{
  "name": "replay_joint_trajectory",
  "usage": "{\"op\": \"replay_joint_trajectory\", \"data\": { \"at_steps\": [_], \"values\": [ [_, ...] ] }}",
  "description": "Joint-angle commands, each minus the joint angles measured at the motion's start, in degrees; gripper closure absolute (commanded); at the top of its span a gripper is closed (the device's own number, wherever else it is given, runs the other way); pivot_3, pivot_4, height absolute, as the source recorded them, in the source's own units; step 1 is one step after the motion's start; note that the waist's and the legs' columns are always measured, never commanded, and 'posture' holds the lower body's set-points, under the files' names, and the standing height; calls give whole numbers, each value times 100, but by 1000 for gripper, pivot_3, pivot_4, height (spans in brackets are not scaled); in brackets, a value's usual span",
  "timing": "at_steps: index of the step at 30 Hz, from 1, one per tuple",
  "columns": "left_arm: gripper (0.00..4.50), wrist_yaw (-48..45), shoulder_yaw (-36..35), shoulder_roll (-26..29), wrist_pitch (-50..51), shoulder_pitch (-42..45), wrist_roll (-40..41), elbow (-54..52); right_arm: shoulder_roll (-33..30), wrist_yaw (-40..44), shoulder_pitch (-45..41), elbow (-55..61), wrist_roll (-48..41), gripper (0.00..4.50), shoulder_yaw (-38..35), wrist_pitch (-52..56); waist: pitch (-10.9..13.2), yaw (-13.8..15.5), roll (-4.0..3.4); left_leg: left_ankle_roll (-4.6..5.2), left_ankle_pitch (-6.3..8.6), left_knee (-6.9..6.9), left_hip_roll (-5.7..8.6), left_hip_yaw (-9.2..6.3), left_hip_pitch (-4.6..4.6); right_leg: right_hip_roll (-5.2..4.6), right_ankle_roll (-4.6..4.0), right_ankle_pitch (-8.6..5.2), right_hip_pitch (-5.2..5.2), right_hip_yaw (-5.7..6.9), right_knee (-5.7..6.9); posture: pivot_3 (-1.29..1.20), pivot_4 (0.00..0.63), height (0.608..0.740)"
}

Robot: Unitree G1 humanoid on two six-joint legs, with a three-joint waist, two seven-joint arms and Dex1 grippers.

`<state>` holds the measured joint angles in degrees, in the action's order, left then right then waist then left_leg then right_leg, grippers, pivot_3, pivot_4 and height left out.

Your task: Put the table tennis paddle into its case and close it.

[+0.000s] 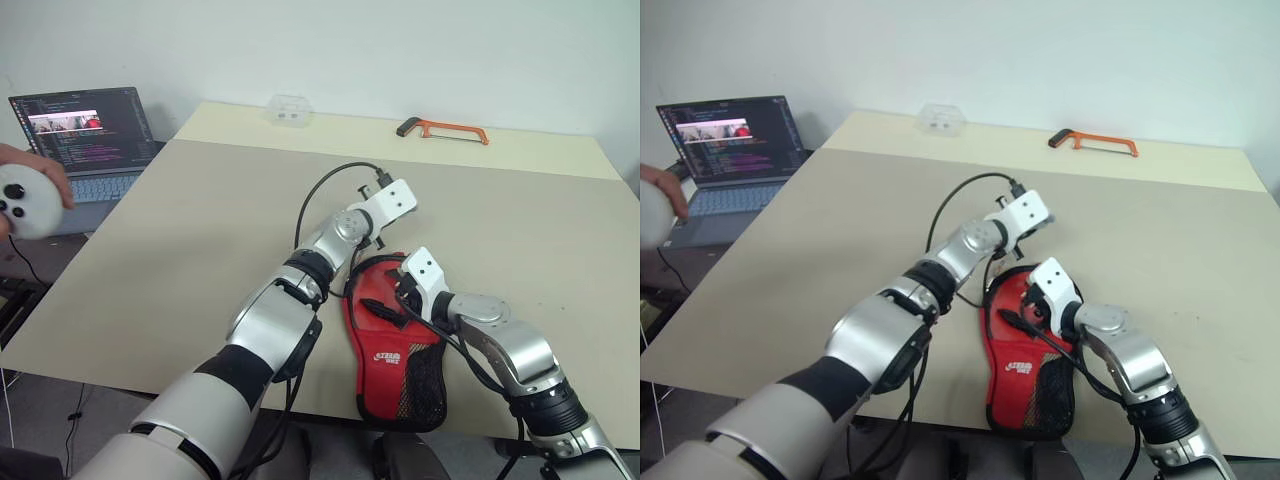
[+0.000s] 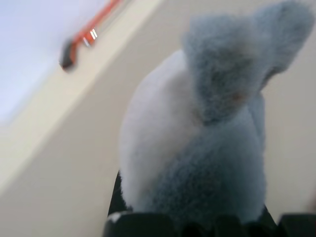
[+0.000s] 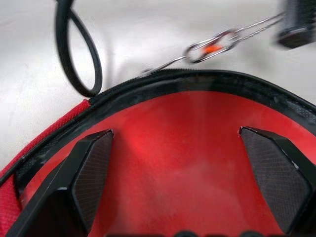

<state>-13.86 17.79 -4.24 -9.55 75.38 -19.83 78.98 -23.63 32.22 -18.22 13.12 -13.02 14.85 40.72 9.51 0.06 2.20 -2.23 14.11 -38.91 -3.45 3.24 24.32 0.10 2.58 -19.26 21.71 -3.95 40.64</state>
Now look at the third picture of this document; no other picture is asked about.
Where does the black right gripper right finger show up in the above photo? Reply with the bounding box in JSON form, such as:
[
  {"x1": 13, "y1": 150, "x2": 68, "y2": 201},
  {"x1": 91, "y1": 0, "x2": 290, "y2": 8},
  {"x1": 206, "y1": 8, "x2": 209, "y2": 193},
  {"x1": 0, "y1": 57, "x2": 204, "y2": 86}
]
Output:
[{"x1": 239, "y1": 126, "x2": 316, "y2": 235}]

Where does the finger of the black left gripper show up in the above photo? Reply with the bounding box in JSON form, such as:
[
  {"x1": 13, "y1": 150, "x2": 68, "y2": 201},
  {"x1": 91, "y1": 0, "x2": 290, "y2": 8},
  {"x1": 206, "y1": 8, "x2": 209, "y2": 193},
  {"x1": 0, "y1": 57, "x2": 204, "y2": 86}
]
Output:
[{"x1": 276, "y1": 0, "x2": 314, "y2": 49}]

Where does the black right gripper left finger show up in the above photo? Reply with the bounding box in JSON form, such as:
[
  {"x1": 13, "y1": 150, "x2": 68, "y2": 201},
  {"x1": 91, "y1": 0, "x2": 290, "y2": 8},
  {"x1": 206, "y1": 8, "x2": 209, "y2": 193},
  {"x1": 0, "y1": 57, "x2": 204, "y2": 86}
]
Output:
[{"x1": 4, "y1": 128, "x2": 115, "y2": 237}]

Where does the metal wire with orange clip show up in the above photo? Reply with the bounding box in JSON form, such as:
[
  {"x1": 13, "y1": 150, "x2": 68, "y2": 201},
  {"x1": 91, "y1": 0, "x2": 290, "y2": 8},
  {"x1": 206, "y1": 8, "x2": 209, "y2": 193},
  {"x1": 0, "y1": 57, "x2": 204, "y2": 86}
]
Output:
[{"x1": 142, "y1": 11, "x2": 287, "y2": 75}]

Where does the red table tennis paddle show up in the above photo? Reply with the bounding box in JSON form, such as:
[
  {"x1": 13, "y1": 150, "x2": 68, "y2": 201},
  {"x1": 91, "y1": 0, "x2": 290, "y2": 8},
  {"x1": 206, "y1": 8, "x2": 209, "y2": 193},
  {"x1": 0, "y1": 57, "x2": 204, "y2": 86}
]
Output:
[{"x1": 22, "y1": 90, "x2": 316, "y2": 237}]

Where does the black and red paddle case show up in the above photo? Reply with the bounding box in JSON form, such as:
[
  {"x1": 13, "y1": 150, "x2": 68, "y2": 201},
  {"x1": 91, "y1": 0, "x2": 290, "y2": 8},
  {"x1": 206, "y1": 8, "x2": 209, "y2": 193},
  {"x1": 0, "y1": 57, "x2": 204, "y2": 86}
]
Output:
[{"x1": 0, "y1": 0, "x2": 316, "y2": 237}]

